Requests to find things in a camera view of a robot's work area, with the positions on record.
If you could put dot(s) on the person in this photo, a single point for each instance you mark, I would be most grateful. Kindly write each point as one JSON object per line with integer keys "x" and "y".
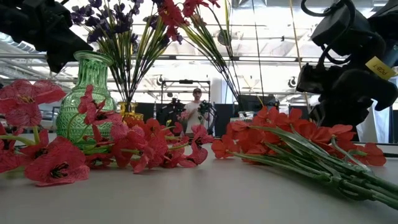
{"x": 194, "y": 115}

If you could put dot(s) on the yellow glass vase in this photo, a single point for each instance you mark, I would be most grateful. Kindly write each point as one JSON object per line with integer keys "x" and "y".
{"x": 130, "y": 115}

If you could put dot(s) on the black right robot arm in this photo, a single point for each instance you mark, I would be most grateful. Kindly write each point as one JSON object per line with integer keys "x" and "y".
{"x": 342, "y": 28}

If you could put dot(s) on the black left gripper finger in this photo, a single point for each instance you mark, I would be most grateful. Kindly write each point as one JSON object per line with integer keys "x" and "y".
{"x": 63, "y": 46}

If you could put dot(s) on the clear glass vase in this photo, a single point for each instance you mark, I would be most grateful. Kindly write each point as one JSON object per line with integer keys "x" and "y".
{"x": 245, "y": 115}

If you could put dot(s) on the white hanging sheet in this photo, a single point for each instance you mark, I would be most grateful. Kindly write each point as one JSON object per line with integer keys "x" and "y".
{"x": 374, "y": 130}

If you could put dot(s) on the green glass vase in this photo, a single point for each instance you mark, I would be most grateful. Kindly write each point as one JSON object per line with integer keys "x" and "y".
{"x": 91, "y": 74}

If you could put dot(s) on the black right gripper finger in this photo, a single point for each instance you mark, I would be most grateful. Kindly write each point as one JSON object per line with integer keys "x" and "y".
{"x": 306, "y": 79}

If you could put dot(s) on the pink artificial flower stem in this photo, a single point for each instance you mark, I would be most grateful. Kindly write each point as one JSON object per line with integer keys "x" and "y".
{"x": 56, "y": 161}
{"x": 170, "y": 14}

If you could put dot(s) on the red artificial flower stem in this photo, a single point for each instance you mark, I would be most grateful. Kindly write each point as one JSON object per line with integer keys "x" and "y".
{"x": 311, "y": 161}
{"x": 264, "y": 117}
{"x": 136, "y": 123}

